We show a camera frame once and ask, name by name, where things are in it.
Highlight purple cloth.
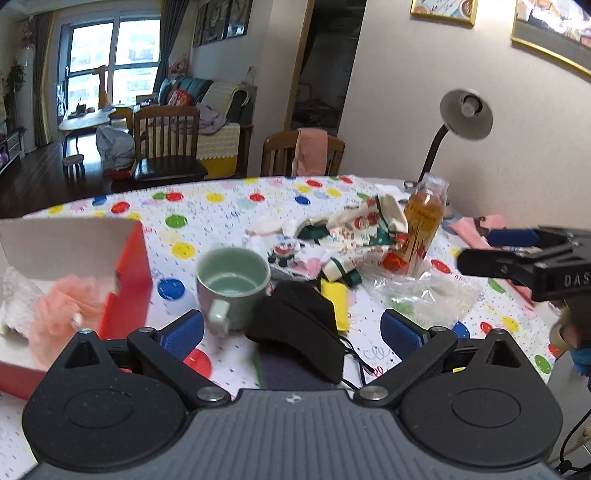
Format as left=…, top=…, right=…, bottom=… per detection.
left=196, top=103, right=230, bottom=135

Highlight wooden chair black seat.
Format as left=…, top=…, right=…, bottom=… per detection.
left=131, top=105, right=209, bottom=184

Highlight white tower air conditioner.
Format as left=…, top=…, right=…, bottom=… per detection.
left=16, top=43, right=38, bottom=154

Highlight small wooden chair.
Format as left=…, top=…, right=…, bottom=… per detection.
left=110, top=106, right=135, bottom=135

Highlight dark framed wall pictures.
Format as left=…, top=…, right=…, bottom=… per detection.
left=192, top=0, right=254, bottom=48

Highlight pink towel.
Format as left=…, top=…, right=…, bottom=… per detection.
left=293, top=128, right=330, bottom=177

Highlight grey desk lamp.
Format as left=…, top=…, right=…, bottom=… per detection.
left=417, top=88, right=494, bottom=186

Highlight grey plastic bag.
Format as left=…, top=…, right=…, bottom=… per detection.
left=95, top=125, right=136, bottom=169

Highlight red cardboard box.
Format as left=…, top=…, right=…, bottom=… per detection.
left=0, top=217, right=154, bottom=400

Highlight low white round table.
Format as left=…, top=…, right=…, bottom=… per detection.
left=58, top=107, right=117, bottom=140

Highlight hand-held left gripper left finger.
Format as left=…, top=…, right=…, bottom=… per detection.
left=48, top=310, right=230, bottom=409

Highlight green potted plant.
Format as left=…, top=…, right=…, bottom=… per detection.
left=4, top=62, right=27, bottom=94

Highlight large gold framed picture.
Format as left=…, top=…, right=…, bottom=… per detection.
left=510, top=0, right=591, bottom=77

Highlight wooden giraffe stand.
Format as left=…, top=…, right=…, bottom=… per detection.
left=92, top=64, right=110, bottom=110

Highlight person's right hand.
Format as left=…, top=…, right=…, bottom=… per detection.
left=551, top=300, right=591, bottom=377

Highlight white sock green trim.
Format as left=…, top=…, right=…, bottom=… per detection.
left=320, top=256, right=362, bottom=288

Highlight green ceramic cup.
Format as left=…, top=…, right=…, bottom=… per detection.
left=196, top=247, right=272, bottom=336

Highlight yellow cloth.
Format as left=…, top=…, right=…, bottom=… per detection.
left=320, top=279, right=352, bottom=334

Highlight small gold framed picture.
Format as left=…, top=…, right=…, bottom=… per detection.
left=410, top=0, right=479, bottom=27

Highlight low tv cabinet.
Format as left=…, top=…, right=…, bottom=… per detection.
left=0, top=122, right=27, bottom=174

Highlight black face mask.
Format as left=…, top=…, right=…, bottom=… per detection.
left=244, top=280, right=366, bottom=385

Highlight white pink printed pouch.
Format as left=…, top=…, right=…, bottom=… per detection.
left=265, top=239, right=325, bottom=282

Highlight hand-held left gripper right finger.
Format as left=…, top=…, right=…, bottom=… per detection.
left=351, top=308, right=539, bottom=409

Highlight brown curtain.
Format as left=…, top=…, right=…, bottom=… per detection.
left=32, top=11, right=59, bottom=149

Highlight black cable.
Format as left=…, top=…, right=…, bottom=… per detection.
left=551, top=405, right=591, bottom=477

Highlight sofa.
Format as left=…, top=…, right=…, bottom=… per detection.
left=134, top=76, right=256, bottom=180

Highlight pink cloth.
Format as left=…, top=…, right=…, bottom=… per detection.
left=449, top=214, right=537, bottom=306

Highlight grey curtain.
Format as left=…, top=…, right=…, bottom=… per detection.
left=154, top=0, right=186, bottom=94

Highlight pink mesh bath pouf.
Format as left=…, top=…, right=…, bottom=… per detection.
left=28, top=274, right=117, bottom=371

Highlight clear bubble wrap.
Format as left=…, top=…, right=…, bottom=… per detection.
left=362, top=261, right=486, bottom=326

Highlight window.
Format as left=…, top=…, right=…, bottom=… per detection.
left=66, top=16, right=163, bottom=110

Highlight dark grey cloth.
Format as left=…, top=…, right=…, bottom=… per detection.
left=257, top=348, right=336, bottom=391

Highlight cream knit blanket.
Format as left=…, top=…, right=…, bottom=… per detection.
left=196, top=80, right=251, bottom=160

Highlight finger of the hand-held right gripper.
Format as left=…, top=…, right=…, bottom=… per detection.
left=457, top=247, right=549, bottom=289
left=487, top=227, right=541, bottom=248

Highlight teal sofa cushion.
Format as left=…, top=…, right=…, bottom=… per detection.
left=177, top=76, right=213, bottom=105

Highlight white fluffy cloth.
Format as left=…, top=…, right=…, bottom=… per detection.
left=0, top=268, right=48, bottom=339

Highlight wooden dining chair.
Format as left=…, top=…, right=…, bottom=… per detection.
left=260, top=130, right=346, bottom=179

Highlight amber tea bottle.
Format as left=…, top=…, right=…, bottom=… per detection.
left=382, top=173, right=450, bottom=278

